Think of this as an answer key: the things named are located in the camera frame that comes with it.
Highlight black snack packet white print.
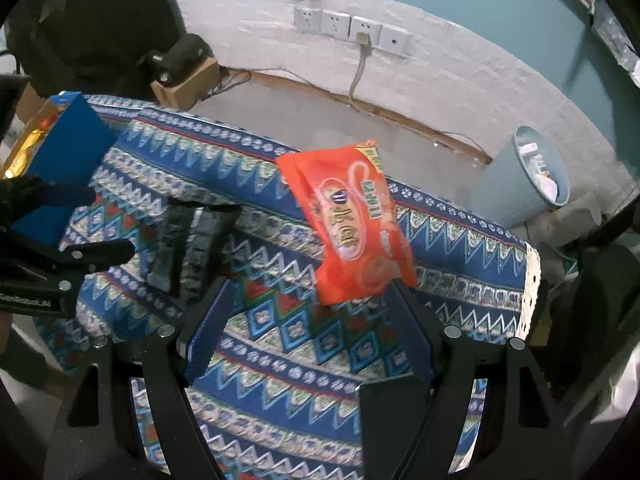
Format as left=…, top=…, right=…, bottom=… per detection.
left=145, top=202, right=243, bottom=306

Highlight pale blue trash bin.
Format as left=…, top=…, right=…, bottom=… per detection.
left=480, top=125, right=571, bottom=228

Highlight long yellow snack box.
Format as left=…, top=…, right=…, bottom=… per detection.
left=0, top=100, right=63, bottom=181

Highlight white wall socket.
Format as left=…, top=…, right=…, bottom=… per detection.
left=321, top=10, right=352, bottom=38
left=294, top=6, right=323, bottom=35
left=349, top=16, right=383, bottom=46
left=376, top=24, right=413, bottom=58

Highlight blue patterned tablecloth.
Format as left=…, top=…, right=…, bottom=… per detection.
left=35, top=94, right=543, bottom=476

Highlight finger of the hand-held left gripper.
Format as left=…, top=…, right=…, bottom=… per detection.
left=0, top=229, right=137, bottom=283
left=0, top=174, right=98, bottom=213

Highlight grey plug cable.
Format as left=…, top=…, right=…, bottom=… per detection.
left=347, top=32, right=373, bottom=103

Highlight small black device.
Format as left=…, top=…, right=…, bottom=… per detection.
left=145, top=34, right=213, bottom=86

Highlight small wooden box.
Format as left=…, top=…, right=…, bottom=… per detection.
left=150, top=57, right=221, bottom=111

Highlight red snack packet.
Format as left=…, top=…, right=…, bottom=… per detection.
left=275, top=140, right=418, bottom=307

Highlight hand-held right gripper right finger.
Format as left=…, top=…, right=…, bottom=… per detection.
left=357, top=277, right=588, bottom=480

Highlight clear plastic bags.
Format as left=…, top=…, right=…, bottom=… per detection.
left=589, top=0, right=640, bottom=78

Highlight large black object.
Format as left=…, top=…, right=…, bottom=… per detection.
left=0, top=0, right=188, bottom=98

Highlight blue cardboard box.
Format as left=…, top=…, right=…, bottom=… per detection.
left=0, top=91, right=118, bottom=248

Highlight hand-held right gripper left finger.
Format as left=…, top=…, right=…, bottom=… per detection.
left=45, top=276, right=236, bottom=480

